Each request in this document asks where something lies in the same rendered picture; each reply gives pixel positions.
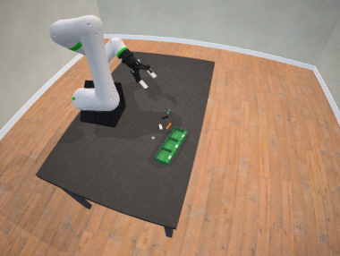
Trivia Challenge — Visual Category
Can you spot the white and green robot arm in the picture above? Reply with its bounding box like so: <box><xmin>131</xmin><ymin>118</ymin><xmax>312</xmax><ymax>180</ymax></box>
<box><xmin>49</xmin><ymin>15</ymin><xmax>133</xmax><ymax>112</ymax></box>

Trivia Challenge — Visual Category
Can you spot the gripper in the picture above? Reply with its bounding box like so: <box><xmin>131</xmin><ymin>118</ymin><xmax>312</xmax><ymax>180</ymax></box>
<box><xmin>125</xmin><ymin>55</ymin><xmax>157</xmax><ymax>89</ymax></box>

